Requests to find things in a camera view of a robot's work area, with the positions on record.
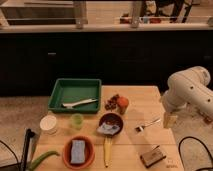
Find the blue sponge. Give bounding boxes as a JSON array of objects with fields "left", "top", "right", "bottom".
[{"left": 71, "top": 140, "right": 85, "bottom": 164}]

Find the black cable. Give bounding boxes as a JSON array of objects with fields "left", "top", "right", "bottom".
[
  {"left": 0, "top": 139, "right": 22, "bottom": 171},
  {"left": 177, "top": 135, "right": 213, "bottom": 171}
]

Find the green plastic cup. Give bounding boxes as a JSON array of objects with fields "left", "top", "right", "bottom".
[{"left": 71, "top": 114, "right": 84, "bottom": 130}]

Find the dark red bowl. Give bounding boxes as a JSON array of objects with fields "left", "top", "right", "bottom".
[{"left": 98, "top": 113, "right": 123, "bottom": 136}]

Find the white plastic cup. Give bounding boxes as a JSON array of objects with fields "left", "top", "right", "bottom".
[{"left": 40, "top": 115, "right": 57, "bottom": 134}]

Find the white plastic utensil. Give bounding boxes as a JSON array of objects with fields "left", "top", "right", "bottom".
[{"left": 62, "top": 98, "right": 98, "bottom": 108}]

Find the black cable left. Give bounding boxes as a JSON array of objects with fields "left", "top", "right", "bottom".
[{"left": 0, "top": 139, "right": 22, "bottom": 171}]

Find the orange fruit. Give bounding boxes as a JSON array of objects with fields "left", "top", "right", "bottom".
[{"left": 117, "top": 97, "right": 129, "bottom": 114}]

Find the black camera stand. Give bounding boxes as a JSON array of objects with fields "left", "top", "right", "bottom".
[{"left": 20, "top": 129, "right": 35, "bottom": 171}]

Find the blue grey cloth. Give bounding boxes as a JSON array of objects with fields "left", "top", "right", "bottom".
[{"left": 97, "top": 123, "right": 120, "bottom": 135}]

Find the green plastic tray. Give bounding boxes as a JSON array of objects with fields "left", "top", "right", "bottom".
[{"left": 48, "top": 78, "right": 102, "bottom": 114}]

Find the green pepper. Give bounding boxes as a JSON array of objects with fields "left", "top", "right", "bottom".
[{"left": 28, "top": 151, "right": 60, "bottom": 171}]

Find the small brown box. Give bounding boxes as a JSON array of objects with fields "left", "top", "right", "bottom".
[{"left": 140, "top": 147, "right": 166, "bottom": 168}]

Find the orange bowl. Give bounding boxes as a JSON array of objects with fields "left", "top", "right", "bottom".
[{"left": 62, "top": 136, "right": 95, "bottom": 170}]

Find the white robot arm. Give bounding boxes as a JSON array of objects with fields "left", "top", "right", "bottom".
[{"left": 161, "top": 66, "right": 213, "bottom": 128}]

